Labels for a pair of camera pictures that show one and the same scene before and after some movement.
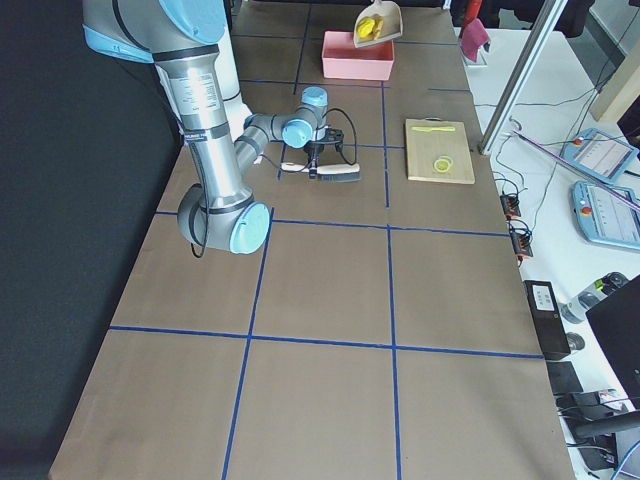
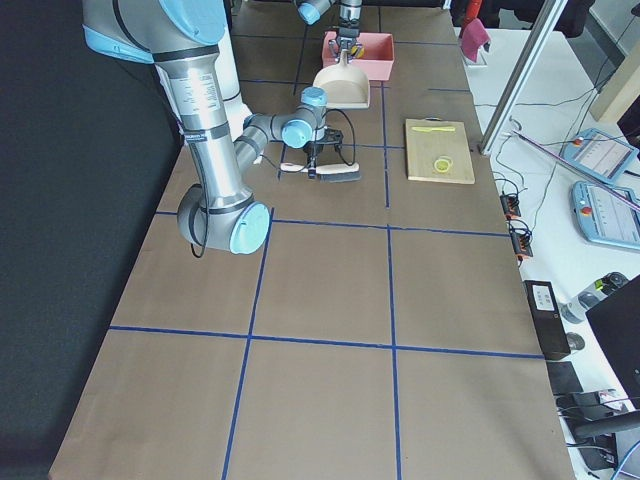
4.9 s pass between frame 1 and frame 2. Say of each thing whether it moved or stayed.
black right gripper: stayed
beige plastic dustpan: moved
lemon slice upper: stayed
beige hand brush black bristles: stayed
